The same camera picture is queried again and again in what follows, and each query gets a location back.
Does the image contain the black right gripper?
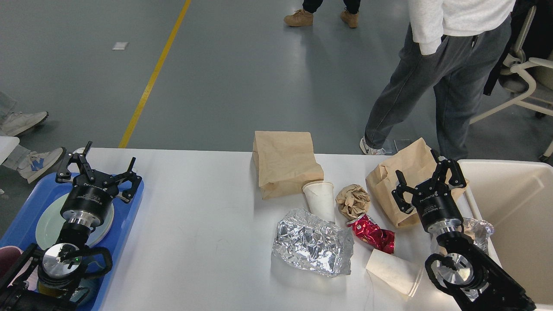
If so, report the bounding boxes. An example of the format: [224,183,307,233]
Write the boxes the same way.
[391,149,467,233]

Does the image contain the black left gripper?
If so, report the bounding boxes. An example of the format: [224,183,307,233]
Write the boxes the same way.
[55,141,143,228]

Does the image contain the green plate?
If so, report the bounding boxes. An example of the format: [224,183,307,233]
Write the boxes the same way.
[35,194,114,250]

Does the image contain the dark teal mug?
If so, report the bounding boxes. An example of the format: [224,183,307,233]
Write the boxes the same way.
[37,278,99,306]

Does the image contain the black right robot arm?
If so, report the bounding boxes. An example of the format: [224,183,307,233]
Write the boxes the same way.
[392,150,536,311]

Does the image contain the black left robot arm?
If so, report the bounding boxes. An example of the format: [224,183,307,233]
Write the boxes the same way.
[1,142,144,311]

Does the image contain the crumpled brown paper bag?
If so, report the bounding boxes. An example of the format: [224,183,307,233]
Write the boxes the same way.
[366,139,466,228]

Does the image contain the foil with brown paper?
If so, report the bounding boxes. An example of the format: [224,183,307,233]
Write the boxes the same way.
[430,217,495,303]

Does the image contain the person in white sneakers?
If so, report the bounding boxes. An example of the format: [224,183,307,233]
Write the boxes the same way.
[0,92,67,183]

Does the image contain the crushed red can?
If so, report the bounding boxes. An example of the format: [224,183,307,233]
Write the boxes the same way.
[346,214,395,254]

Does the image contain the crumpled brown paper ball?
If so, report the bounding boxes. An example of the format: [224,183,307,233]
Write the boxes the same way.
[335,184,371,220]

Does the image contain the beige plastic bin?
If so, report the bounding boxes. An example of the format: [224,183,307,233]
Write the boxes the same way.
[460,160,553,311]

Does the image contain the lying white paper cup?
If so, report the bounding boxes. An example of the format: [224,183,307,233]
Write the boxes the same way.
[365,249,423,298]

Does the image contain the blue plastic tray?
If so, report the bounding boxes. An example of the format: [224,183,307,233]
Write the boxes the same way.
[0,173,144,311]

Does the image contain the white side table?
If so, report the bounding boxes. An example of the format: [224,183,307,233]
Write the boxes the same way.
[0,136,20,164]

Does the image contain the pink mug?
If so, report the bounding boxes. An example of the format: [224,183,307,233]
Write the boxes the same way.
[0,245,22,278]

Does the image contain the upright white paper cup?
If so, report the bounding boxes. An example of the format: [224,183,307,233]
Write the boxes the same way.
[302,181,336,224]

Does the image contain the crumpled aluminium foil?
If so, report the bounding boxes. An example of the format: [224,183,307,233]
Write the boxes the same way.
[272,209,354,277]

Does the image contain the white office chair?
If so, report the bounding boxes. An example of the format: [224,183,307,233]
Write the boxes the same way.
[469,4,553,163]

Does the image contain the person in grey trousers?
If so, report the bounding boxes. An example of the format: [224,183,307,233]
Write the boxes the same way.
[359,0,515,161]

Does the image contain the flat brown paper bag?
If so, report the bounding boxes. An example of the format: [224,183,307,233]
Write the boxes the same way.
[253,131,324,200]

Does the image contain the person in tan boots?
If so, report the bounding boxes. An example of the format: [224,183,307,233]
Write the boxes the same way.
[283,0,361,29]

